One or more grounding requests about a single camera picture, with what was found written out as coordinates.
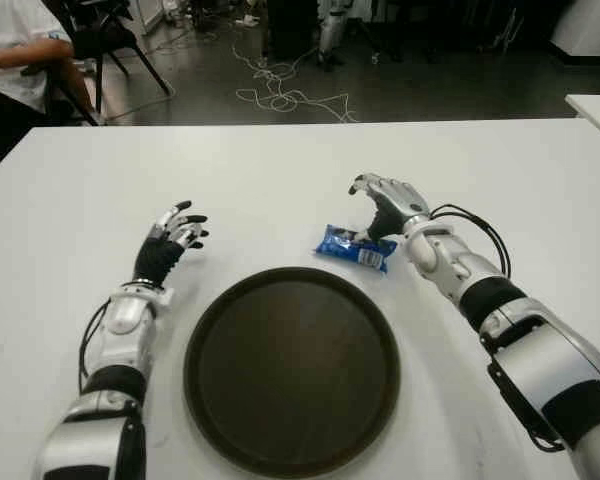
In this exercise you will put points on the grey folded rack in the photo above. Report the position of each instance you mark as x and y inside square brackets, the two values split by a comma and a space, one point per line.
[505, 27]

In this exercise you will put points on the black cabinet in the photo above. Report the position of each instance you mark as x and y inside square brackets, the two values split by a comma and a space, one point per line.
[292, 30]

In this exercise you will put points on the left silver black robot arm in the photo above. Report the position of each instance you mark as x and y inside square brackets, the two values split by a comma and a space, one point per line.
[120, 340]

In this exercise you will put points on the black armrest chair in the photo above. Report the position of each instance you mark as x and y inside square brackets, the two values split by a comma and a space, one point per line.
[60, 85]

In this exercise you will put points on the right silver black robot arm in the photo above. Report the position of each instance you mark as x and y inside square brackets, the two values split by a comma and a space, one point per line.
[540, 360]

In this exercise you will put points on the silver humanoid robot legs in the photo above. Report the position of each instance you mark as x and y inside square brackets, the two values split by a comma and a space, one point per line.
[330, 35]

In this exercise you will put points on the white pillar base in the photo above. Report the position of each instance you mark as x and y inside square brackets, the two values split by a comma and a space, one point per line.
[590, 27]

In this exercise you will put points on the seated person in white shirt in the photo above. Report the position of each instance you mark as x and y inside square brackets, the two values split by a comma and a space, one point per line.
[15, 55]

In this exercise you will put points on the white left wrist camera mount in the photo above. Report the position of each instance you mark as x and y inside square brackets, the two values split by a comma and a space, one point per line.
[164, 297]

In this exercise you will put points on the black stand legs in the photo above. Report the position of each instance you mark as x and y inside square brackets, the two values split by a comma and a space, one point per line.
[395, 30]

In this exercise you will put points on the black four-leg chair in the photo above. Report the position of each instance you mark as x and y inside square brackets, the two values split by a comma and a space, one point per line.
[110, 35]

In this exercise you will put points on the blue Oreo cookie packet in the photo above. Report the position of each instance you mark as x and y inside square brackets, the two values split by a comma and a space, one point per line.
[340, 245]

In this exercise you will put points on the white cabinet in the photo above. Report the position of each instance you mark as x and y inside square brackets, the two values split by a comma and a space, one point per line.
[152, 15]

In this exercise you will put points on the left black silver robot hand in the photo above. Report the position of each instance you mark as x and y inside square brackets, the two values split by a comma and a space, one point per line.
[155, 257]

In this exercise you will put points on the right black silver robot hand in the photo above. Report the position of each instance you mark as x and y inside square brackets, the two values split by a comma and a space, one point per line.
[395, 205]

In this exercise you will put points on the round dark brown tray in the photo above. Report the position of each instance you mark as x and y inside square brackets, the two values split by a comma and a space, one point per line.
[290, 375]

